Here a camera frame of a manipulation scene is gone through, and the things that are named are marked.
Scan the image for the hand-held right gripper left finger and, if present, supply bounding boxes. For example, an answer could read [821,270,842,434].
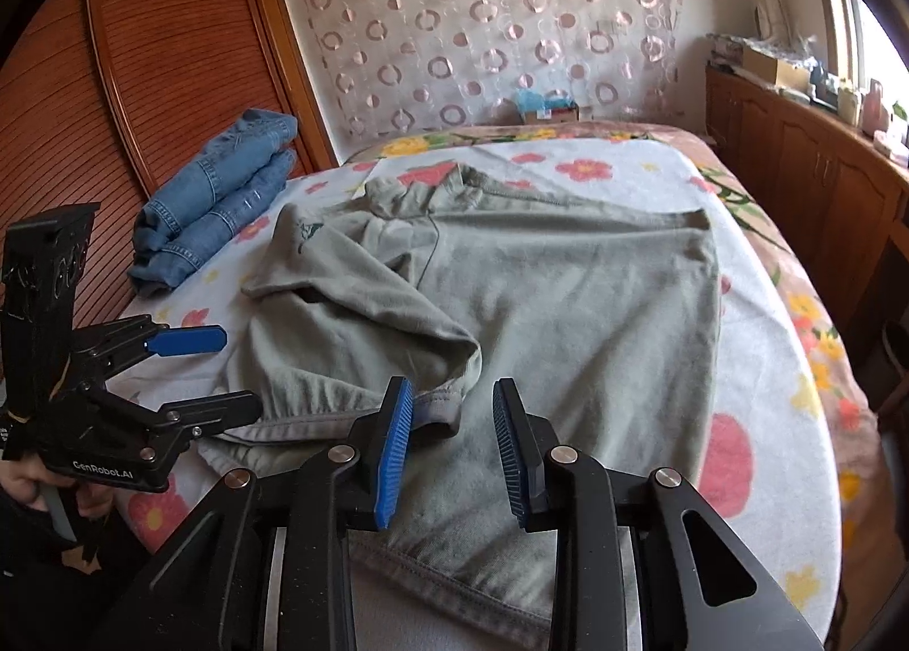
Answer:
[106,377,416,651]

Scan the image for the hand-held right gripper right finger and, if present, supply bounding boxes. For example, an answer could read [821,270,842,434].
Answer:
[492,377,825,651]

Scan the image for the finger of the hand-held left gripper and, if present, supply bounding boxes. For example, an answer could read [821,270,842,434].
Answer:
[85,390,264,460]
[67,316,228,375]

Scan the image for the grey-green pants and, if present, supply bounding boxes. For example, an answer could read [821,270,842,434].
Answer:
[195,164,725,651]

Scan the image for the person's left hand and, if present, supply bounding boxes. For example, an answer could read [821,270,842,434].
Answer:
[0,456,118,542]

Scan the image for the folded blue jeans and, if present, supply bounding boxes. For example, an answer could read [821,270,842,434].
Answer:
[128,107,299,297]

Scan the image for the wooden wardrobe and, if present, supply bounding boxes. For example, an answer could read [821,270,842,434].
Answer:
[0,0,338,368]

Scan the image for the pink floral blanket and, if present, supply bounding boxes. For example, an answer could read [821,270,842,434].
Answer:
[341,122,896,624]

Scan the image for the small cardboard box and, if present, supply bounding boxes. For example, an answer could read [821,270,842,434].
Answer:
[541,98,595,122]

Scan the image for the wooden cabinet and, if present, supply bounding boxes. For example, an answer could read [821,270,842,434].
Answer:
[704,65,909,411]

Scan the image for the circle patterned sheer curtain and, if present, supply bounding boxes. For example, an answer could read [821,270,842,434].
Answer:
[280,0,686,158]

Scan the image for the open cardboard box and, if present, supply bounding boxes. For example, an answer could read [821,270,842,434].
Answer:
[742,46,812,93]

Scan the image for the white jar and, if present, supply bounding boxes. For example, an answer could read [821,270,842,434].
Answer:
[838,77,865,124]

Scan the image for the pink bottle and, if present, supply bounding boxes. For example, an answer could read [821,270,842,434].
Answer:
[862,79,890,135]

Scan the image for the window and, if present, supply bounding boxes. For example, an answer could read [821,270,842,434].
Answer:
[813,0,909,116]

